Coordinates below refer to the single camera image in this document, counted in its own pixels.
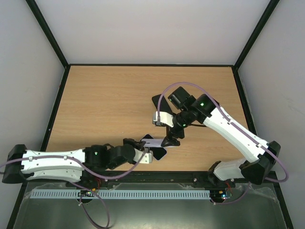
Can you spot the grey slotted cable duct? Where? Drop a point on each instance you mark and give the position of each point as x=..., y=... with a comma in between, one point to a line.
x=121, y=194

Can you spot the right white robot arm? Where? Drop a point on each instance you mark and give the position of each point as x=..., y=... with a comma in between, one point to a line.
x=259, y=156

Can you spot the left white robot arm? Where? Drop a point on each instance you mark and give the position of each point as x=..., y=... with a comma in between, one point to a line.
x=105, y=162

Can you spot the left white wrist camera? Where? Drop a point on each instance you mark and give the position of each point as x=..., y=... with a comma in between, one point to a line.
x=143, y=156

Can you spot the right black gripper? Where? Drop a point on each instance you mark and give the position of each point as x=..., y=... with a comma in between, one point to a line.
x=172, y=137

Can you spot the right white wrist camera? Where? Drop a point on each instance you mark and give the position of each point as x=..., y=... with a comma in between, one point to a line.
x=162, y=119

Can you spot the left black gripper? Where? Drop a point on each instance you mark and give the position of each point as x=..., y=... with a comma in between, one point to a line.
x=138, y=145

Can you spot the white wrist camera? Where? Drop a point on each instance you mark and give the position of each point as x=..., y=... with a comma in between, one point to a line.
x=143, y=156
x=162, y=119

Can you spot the black metal frame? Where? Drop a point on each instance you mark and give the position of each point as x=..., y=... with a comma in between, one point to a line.
x=249, y=119

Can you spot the phone in white case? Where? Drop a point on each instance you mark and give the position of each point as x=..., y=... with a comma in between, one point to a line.
x=158, y=152

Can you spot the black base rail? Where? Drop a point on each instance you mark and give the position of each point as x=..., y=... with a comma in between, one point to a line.
x=196, y=179

